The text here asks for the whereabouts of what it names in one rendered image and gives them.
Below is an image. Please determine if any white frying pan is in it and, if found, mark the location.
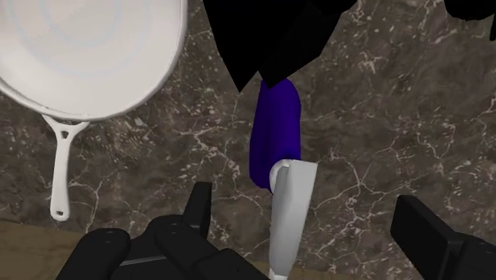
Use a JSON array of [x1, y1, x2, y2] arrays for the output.
[[0, 0, 190, 223]]

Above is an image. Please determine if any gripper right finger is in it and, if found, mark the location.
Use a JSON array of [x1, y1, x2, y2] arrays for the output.
[[389, 194, 496, 280]]

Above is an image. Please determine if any blue handled knife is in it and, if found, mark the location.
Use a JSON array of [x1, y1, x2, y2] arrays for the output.
[[248, 77, 319, 280]]

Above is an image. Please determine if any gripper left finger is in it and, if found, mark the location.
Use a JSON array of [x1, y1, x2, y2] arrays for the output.
[[56, 181, 270, 280]]

